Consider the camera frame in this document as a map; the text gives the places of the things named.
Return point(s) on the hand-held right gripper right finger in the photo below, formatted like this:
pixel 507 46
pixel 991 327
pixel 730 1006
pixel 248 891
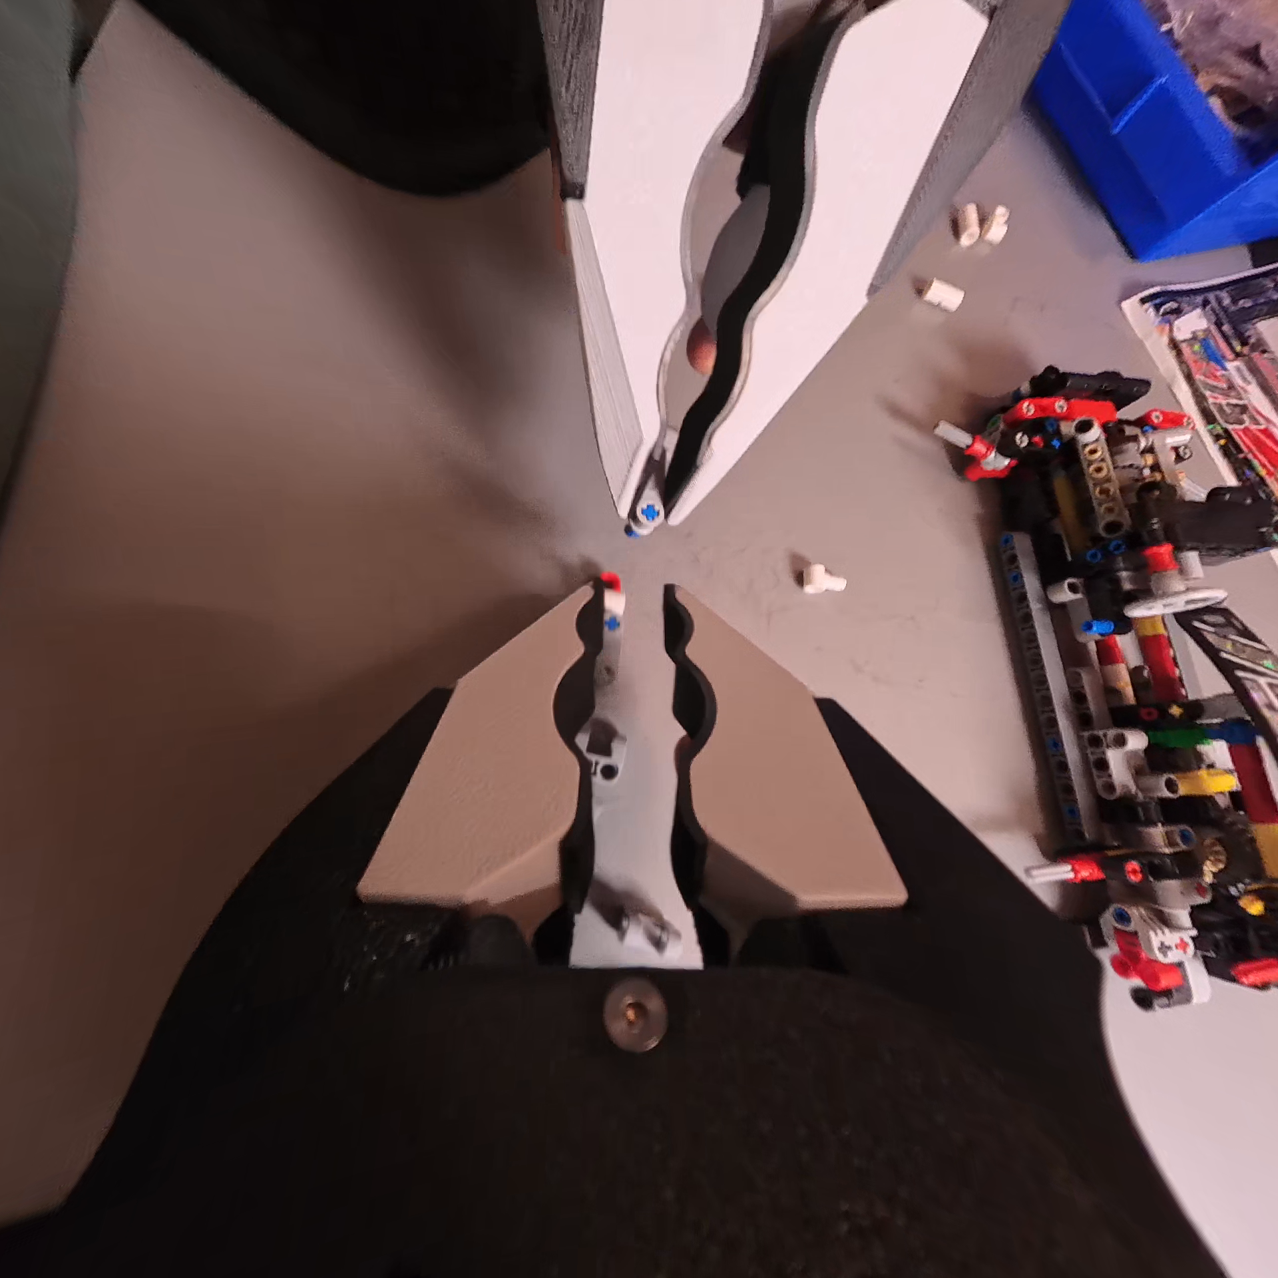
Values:
pixel 799 799

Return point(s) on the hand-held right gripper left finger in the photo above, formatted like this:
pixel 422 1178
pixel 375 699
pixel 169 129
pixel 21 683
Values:
pixel 470 799

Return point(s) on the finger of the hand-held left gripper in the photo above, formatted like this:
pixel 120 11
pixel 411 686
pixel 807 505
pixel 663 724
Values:
pixel 880 151
pixel 649 151

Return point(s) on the person's left hand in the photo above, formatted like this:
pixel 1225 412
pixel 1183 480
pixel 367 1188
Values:
pixel 703 348

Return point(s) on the blue plastic bin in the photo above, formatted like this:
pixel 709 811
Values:
pixel 1129 129

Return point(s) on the clear bags of parts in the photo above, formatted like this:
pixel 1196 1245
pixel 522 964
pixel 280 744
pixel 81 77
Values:
pixel 1229 50

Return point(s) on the black mesh cushion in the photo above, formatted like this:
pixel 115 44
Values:
pixel 349 90

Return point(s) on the holographic sticker sheet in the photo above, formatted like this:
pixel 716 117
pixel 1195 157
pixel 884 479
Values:
pixel 1219 369

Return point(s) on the toy brick car chassis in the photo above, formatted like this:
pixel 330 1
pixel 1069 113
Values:
pixel 1129 648

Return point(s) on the person's green sweatshirt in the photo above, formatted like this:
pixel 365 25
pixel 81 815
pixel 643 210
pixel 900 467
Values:
pixel 29 251

